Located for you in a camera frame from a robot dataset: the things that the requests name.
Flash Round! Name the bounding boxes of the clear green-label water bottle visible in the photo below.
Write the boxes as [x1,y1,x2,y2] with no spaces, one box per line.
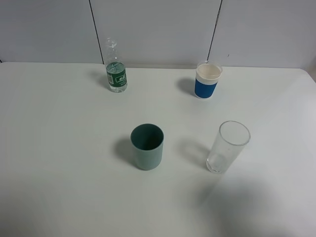
[105,38,127,93]

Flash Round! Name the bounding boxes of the green plastic cup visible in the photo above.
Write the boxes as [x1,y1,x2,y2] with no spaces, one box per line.
[130,123,164,170]

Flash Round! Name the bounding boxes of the blue sleeved white cup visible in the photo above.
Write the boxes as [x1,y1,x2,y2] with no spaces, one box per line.
[194,61,223,99]

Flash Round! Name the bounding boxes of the clear drinking glass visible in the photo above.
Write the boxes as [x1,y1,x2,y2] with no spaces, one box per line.
[206,120,251,174]

